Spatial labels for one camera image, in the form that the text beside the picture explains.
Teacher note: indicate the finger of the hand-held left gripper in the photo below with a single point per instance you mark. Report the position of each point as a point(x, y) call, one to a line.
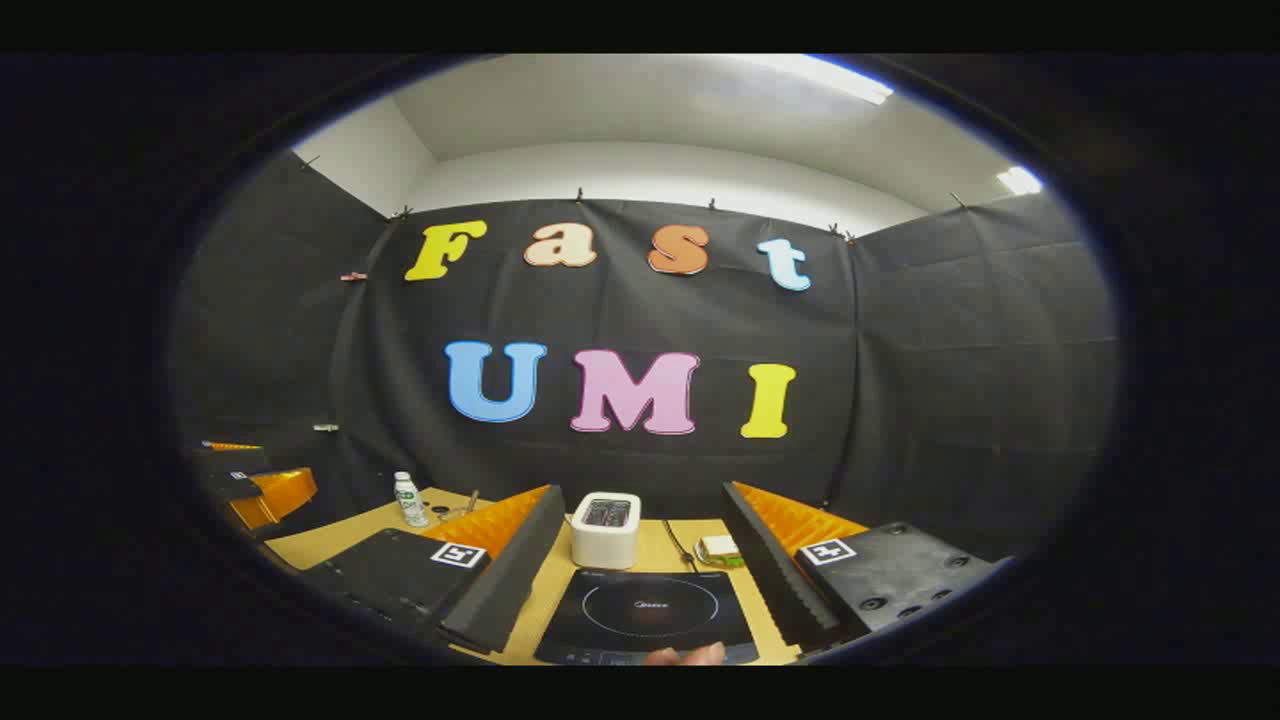
point(232, 446)
point(280, 492)

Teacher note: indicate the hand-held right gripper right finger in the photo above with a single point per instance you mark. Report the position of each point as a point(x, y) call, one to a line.
point(775, 580)

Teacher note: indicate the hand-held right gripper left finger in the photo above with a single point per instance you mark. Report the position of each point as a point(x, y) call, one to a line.
point(500, 585)

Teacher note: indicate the black induction cooktop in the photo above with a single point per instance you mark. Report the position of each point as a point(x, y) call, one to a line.
point(650, 605)

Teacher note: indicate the white sandwich plate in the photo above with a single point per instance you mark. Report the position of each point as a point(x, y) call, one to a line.
point(716, 560)

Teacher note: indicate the sandwich with lettuce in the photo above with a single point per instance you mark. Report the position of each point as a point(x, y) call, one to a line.
point(719, 546)

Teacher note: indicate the white toaster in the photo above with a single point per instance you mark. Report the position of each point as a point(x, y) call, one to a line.
point(605, 540)

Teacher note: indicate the white plastic bottle green label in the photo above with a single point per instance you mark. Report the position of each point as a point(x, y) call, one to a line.
point(411, 502)

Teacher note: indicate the black backdrop cloth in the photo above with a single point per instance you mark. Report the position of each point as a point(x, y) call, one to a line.
point(620, 320)

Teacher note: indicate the small ceiling light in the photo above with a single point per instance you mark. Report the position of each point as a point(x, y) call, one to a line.
point(1019, 181)

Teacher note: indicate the long ceiling light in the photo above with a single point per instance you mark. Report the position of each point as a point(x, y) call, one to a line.
point(830, 78)

